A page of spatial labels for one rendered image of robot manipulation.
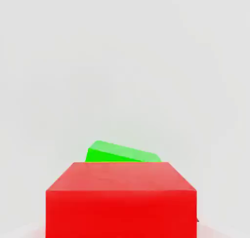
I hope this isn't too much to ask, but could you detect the small red cube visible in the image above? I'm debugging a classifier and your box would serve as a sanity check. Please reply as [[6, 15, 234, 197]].
[[45, 161, 198, 238]]

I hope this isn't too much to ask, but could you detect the small green cube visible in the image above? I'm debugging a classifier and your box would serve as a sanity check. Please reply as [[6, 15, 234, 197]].
[[84, 140, 162, 163]]

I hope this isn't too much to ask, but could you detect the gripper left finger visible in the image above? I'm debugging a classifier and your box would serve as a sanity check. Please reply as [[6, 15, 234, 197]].
[[24, 221, 47, 238]]

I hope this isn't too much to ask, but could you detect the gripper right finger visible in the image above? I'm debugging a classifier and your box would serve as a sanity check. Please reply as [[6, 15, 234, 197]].
[[196, 218, 232, 238]]

